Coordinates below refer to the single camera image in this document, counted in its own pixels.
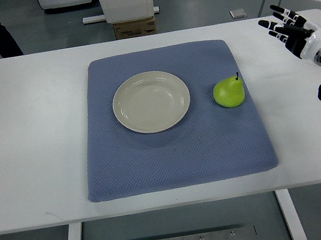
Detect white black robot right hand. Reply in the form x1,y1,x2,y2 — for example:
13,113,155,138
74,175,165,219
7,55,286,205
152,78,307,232
258,5,321,66

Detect beige round plate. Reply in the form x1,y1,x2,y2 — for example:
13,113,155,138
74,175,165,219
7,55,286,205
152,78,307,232
112,70,191,134

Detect white cabinet on stand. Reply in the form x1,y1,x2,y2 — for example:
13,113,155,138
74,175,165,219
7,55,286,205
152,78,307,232
82,0,160,24

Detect blue textured cloth mat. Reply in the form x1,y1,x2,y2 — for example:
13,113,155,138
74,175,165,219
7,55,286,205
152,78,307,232
87,39,279,202

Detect green pear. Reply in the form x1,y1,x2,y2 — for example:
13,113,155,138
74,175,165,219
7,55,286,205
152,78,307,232
213,72,245,108

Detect brown cardboard box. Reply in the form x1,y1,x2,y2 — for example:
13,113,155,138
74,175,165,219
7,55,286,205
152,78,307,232
112,16,157,40

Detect right white table leg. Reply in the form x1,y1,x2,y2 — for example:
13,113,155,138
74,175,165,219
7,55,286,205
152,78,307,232
275,189,308,240

